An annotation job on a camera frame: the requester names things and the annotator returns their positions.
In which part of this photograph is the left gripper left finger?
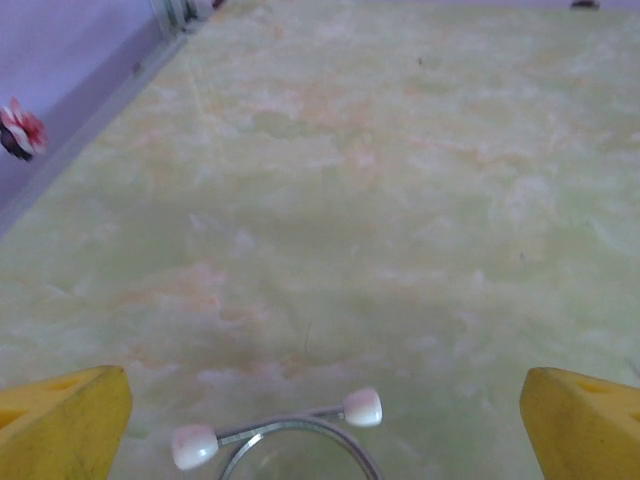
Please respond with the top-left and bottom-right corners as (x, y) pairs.
(0, 365), (134, 480)

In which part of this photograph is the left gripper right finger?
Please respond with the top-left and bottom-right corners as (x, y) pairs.
(518, 366), (640, 480)

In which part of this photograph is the aluminium left side rail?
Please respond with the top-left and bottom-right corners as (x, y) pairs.
(0, 30), (192, 241)

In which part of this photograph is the aluminium left corner post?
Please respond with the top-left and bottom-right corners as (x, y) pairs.
(150, 0), (199, 44)

